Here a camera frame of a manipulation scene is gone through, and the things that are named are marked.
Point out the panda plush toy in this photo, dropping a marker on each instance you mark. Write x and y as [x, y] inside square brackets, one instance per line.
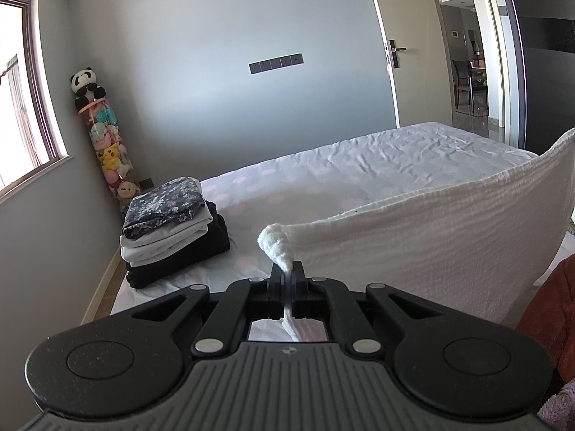
[85, 83]

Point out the floral folded garment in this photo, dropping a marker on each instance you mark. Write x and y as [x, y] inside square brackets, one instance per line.
[166, 202]

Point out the person's rust clothing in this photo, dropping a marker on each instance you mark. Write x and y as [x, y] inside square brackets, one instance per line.
[552, 314]

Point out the white crinkled garment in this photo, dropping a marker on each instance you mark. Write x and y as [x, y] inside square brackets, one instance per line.
[426, 242]

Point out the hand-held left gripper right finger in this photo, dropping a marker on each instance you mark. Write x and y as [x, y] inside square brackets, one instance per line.
[300, 294]

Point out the dark framed window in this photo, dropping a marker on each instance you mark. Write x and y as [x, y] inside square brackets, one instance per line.
[22, 98]

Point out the cream room door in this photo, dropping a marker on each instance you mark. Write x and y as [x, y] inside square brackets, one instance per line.
[413, 54]

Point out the grey wall switch panel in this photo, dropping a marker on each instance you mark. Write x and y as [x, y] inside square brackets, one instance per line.
[276, 63]

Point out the black sliding wardrobe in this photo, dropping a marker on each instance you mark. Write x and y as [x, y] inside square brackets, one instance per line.
[543, 76]

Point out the pink fuzzy cloth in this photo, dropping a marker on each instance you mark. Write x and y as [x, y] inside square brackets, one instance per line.
[557, 399]

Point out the dark wall outlet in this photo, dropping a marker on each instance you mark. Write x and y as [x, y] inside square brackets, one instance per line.
[146, 183]

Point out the dark dining chair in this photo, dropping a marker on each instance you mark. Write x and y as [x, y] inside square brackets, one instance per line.
[462, 76]

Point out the white folded garment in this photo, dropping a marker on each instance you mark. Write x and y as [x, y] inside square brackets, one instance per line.
[179, 238]

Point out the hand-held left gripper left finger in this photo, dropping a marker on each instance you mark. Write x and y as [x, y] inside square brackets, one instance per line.
[278, 292]

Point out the column of plush toys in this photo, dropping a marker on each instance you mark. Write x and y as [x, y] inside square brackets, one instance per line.
[108, 152]

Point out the bed with pale dotted sheet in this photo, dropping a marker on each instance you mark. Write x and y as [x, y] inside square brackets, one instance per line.
[359, 161]

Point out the black folded garment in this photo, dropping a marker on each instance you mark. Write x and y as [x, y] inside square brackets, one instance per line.
[188, 260]

